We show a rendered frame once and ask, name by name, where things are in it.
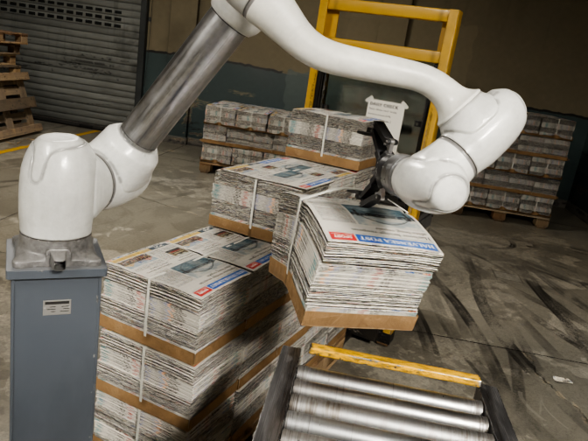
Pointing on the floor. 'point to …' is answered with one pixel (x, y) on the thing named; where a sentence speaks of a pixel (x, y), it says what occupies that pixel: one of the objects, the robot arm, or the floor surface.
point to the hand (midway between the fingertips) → (359, 161)
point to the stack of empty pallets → (11, 54)
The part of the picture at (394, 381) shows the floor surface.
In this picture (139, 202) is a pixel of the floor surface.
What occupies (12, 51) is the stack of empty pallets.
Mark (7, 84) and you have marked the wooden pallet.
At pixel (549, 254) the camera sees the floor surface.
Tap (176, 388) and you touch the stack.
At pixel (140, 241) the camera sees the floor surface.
